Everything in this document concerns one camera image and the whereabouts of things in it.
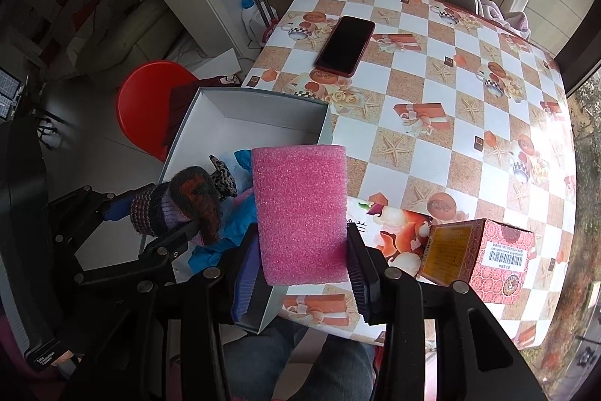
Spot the blue cloth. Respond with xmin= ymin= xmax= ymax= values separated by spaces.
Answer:
xmin=187 ymin=148 xmax=260 ymax=276

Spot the white snack packet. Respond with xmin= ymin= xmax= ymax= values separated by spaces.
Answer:
xmin=349 ymin=193 xmax=433 ymax=285

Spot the dark knitted glove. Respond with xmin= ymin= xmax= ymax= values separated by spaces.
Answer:
xmin=130 ymin=165 xmax=225 ymax=245

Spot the dark window frame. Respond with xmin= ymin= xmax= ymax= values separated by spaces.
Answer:
xmin=553 ymin=0 xmax=601 ymax=97

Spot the pale pink towel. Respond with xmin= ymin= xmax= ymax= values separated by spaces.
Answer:
xmin=483 ymin=1 xmax=532 ymax=41

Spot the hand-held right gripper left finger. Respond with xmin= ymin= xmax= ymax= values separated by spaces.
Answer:
xmin=61 ymin=223 xmax=263 ymax=401

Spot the white paper sheet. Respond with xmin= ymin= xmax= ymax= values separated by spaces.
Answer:
xmin=194 ymin=48 xmax=243 ymax=83

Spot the white cardboard box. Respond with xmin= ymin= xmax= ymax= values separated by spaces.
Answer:
xmin=138 ymin=86 xmax=334 ymax=335

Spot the red patterned cardboard box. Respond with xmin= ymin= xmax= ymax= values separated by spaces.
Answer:
xmin=416 ymin=217 xmax=536 ymax=306

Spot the red plastic stool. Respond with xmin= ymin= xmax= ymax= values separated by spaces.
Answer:
xmin=116 ymin=60 xmax=201 ymax=162

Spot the white polka-dot bow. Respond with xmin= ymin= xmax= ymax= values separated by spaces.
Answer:
xmin=208 ymin=154 xmax=239 ymax=199

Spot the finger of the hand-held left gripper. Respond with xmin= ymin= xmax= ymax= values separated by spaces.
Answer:
xmin=72 ymin=219 xmax=202 ymax=288
xmin=46 ymin=184 xmax=143 ymax=243

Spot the checkered printed tablecloth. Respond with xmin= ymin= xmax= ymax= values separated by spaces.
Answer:
xmin=241 ymin=0 xmax=578 ymax=348

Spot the dark smartphone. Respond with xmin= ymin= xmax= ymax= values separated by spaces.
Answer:
xmin=313 ymin=15 xmax=377 ymax=78

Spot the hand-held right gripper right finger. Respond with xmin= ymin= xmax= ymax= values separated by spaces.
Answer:
xmin=346 ymin=222 xmax=548 ymax=401

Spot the white bottle with blue cap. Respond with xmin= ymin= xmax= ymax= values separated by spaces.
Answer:
xmin=240 ymin=0 xmax=267 ymax=41

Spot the person's jeans leg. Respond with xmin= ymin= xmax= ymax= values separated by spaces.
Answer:
xmin=222 ymin=320 xmax=377 ymax=401

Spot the white sofa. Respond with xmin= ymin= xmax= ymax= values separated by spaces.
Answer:
xmin=65 ymin=0 xmax=189 ymax=74

